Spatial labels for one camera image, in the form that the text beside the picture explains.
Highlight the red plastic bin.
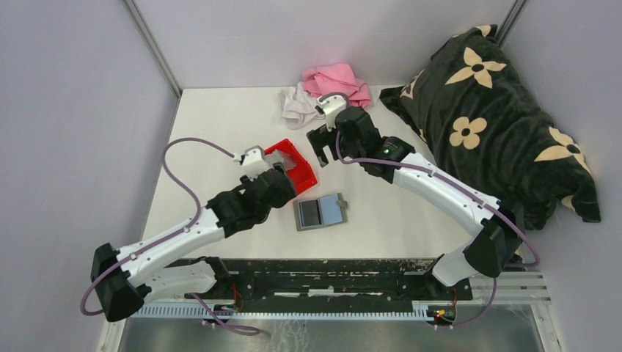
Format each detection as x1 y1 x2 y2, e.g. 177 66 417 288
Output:
265 139 318 196

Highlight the dark credit card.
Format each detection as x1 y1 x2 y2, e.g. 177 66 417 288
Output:
298 199 321 229

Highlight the grey card holder wallet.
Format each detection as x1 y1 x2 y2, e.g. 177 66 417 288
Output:
293 193 349 232

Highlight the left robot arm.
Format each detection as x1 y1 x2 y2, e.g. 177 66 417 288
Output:
91 169 296 322

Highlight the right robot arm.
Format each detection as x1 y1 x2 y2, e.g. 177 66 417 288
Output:
307 100 524 299

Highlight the stack of cards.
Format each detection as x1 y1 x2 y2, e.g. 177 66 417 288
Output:
266 150 297 171

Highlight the white cloth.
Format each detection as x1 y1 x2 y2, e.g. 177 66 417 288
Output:
277 81 323 130

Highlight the pink cloth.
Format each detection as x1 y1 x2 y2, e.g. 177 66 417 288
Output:
302 63 373 108

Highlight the black floral pillow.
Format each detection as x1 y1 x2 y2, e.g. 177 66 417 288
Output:
379 24 601 230

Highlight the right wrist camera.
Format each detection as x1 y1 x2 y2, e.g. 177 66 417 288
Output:
315 92 351 131

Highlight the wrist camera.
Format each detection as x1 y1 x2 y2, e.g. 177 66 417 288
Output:
233 145 272 180
315 92 351 131

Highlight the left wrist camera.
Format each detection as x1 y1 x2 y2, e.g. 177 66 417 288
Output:
233 145 272 180

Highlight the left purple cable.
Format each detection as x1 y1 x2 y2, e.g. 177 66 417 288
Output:
80 137 266 337

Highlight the purple cable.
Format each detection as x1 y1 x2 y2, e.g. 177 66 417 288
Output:
80 137 266 337
315 91 541 330

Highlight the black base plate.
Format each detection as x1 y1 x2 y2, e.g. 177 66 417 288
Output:
200 258 473 314

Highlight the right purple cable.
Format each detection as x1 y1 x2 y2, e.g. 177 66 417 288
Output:
315 91 541 330

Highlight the aluminium rail frame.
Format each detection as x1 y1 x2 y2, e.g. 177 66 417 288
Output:
96 272 561 351

